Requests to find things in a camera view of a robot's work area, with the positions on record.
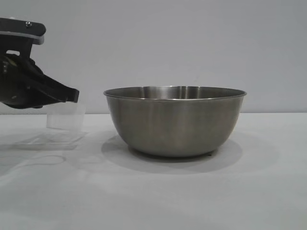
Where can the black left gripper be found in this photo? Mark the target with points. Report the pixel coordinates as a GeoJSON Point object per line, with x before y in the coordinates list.
{"type": "Point", "coordinates": [14, 88]}

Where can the clear plastic measuring cup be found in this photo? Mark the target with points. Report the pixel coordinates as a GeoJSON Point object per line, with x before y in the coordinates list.
{"type": "Point", "coordinates": [67, 117]}

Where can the stainless steel mixing bowl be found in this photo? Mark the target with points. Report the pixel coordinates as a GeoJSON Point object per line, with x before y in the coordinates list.
{"type": "Point", "coordinates": [175, 124]}

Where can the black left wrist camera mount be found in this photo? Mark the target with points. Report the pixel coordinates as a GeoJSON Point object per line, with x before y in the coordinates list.
{"type": "Point", "coordinates": [21, 30]}

